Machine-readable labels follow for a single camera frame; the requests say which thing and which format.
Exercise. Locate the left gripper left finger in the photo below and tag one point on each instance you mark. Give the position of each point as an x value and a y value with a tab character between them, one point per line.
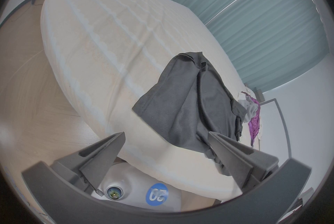
99	160

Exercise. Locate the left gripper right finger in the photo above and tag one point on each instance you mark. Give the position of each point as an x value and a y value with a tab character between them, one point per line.
240	163

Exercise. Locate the black T-shirt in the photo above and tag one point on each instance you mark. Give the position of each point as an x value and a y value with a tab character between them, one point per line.
187	103

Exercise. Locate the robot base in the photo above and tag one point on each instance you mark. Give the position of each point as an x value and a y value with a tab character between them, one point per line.
130	181

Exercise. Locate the bed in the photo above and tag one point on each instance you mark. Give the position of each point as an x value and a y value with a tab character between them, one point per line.
104	48

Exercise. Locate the purple satin garment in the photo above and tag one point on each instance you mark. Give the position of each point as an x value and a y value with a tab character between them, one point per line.
254	123

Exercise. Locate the grey garment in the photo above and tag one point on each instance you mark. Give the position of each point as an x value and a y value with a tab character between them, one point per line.
250	110

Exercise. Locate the grey bedside table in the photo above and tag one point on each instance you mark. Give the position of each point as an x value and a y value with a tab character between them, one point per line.
258	94

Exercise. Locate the white printed pillow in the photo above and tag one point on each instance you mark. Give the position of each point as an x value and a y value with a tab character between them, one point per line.
250	90

